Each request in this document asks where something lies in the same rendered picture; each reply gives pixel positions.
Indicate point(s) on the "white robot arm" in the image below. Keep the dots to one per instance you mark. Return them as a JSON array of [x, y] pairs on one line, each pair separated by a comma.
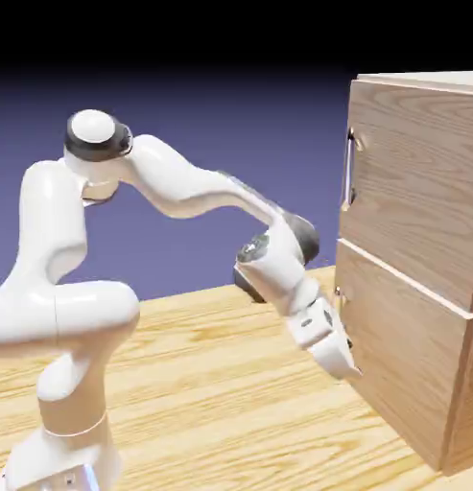
[[52, 307]]

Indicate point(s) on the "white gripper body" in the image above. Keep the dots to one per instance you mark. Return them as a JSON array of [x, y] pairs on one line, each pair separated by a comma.
[[333, 353]]

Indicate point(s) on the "light wood cabinet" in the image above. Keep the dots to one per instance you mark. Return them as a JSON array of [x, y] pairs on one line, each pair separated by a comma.
[[420, 268]]

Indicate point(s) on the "light wood cabinet door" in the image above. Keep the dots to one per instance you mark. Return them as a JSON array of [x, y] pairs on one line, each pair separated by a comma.
[[412, 191], [397, 353]]

